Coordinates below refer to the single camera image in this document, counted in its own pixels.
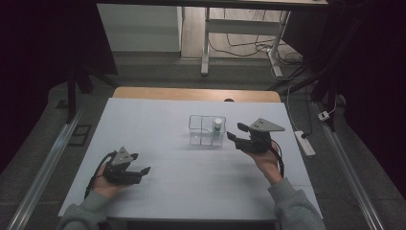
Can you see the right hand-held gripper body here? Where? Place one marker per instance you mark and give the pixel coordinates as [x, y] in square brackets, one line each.
[255, 142]

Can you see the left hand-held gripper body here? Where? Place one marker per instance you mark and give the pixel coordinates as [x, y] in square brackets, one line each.
[121, 174]

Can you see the white green glue stick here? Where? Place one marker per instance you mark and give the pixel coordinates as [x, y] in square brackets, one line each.
[217, 127]

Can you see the clear plastic organizer box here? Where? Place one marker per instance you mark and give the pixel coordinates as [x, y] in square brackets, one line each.
[201, 131]

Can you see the person's left hand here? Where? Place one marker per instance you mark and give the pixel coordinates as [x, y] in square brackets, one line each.
[105, 188]

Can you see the person's right hand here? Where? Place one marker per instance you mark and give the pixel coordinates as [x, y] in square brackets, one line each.
[266, 163]

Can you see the white power strip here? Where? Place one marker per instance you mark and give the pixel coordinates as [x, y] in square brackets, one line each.
[304, 143]

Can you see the white table sheet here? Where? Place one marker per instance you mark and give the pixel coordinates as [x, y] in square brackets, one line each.
[191, 188]

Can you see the wooden table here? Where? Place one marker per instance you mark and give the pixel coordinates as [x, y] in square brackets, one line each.
[191, 94]

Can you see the small white adapter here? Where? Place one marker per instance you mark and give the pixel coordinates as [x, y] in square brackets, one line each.
[323, 116]

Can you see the black stand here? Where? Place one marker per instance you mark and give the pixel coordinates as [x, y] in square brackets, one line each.
[72, 96]
[330, 86]

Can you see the white cabinet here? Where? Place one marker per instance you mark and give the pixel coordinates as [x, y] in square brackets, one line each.
[140, 28]

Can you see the black floor frame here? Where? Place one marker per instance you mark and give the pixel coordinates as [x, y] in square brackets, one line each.
[75, 140]

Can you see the metal floor rail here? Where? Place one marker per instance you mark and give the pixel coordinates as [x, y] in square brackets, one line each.
[348, 172]
[44, 174]

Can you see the white desk frame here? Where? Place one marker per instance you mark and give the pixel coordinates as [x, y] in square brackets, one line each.
[242, 27]

